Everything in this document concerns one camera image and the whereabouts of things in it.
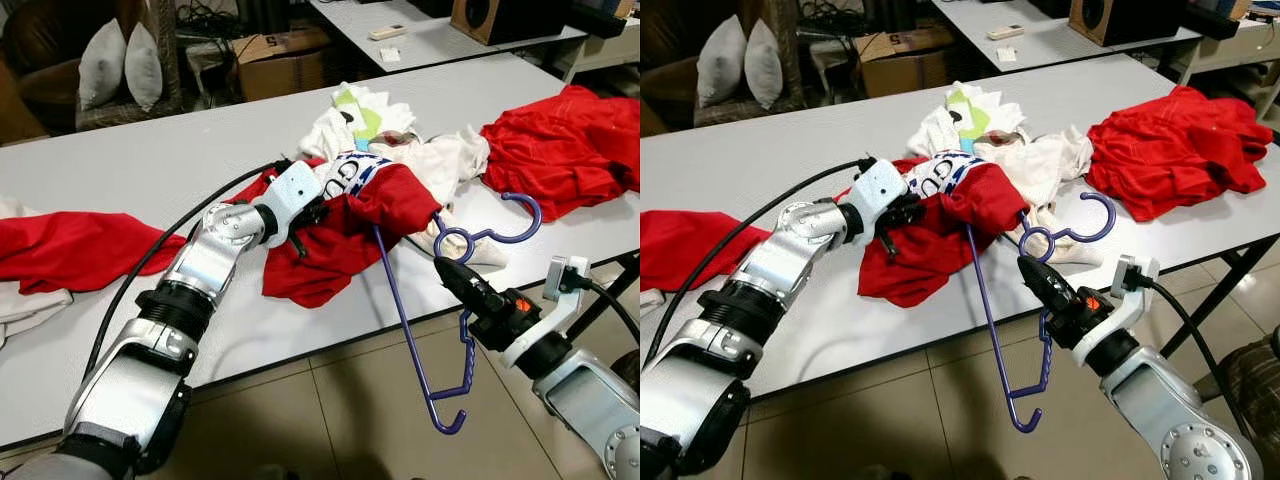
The crumpled red garment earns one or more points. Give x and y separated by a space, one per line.
80 250
690 250
1170 150
565 150

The cream white garment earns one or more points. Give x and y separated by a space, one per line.
450 165
1050 165

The white remote control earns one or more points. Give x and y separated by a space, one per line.
388 32
1006 32

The grey pillow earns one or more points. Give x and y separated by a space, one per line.
722 62
143 68
763 65
102 65

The white shirt with green print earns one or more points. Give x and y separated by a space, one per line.
330 130
935 130

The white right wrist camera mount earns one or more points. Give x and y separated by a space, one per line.
565 278
1135 278

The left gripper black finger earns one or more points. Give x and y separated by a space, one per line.
324 210
915 210
889 248
297 247

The white long desk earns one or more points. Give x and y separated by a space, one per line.
440 50
1060 48

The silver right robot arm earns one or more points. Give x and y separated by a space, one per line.
1170 410
590 410

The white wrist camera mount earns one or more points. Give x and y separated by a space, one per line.
292 195
1135 278
565 278
880 192

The wooden loudspeaker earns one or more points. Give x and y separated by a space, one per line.
1130 20
510 20

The white paper note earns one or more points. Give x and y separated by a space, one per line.
391 54
1007 54

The brown cardboard box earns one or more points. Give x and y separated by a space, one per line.
905 68
285 70

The cream side table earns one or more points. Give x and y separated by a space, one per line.
615 50
1240 50

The red shirt with white collar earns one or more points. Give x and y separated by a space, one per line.
340 250
940 255

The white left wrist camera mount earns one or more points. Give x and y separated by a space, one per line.
292 195
880 192

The black table leg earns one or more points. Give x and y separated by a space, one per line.
1215 295
610 295

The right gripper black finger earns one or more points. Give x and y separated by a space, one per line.
1052 281
1046 295
475 282
468 296

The black frame woven chair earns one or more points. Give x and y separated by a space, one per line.
1258 385

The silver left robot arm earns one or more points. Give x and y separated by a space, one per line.
780 270
200 265

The black flat box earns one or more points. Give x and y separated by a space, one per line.
1215 18
600 15

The dark wicker armchair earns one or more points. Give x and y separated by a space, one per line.
40 60
665 50

